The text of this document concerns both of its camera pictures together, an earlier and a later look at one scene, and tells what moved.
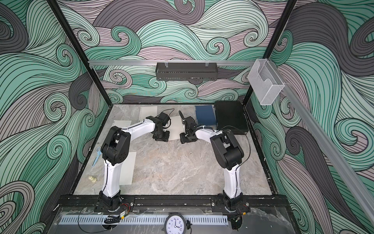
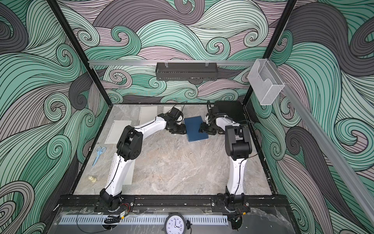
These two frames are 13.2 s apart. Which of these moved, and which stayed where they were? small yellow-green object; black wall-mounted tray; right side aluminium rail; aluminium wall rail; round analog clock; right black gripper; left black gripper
Moved: right black gripper; left black gripper
Stayed: small yellow-green object; black wall-mounted tray; aluminium wall rail; right side aluminium rail; round analog clock
